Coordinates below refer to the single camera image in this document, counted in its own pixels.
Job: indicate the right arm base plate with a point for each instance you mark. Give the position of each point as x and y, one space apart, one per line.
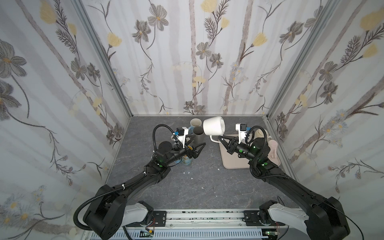
256 218

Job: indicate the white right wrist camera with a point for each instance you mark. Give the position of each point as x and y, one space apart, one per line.
242 131

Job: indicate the light blue mug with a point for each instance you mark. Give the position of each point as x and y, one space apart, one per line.
193 124

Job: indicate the beige plastic tray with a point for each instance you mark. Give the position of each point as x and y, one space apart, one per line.
234 162

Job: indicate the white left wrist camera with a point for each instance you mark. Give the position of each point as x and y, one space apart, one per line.
181 134

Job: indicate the white vented cable duct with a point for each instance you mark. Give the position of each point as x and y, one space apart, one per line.
198 234

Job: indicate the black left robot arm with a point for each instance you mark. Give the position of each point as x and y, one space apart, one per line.
105 212

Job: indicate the white mug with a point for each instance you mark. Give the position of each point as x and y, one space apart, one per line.
214 127

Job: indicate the left corner aluminium profile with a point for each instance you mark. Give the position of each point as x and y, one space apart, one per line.
102 54

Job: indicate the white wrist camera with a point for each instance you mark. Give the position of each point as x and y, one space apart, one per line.
181 134
242 131

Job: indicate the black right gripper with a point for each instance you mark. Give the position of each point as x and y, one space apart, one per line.
232 144

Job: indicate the cream round mug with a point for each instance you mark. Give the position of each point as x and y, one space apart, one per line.
262 134

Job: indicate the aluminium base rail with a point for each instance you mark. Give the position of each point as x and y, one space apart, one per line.
204 217

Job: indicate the corner aluminium profile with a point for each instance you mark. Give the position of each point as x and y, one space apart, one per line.
314 36
102 54

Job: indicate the right corner aluminium profile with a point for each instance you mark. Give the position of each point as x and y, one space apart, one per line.
314 36

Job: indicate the pink mug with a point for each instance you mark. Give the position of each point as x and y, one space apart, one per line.
273 145

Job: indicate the dark grey mug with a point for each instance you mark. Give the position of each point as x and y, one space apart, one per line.
199 135

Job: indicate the blue glass patterned mug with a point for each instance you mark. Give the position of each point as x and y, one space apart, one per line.
185 160

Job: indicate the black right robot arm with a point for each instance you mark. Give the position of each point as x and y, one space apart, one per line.
321 218

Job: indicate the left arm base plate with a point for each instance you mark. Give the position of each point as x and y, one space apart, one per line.
159 219

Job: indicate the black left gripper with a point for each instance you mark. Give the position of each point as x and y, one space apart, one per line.
191 154

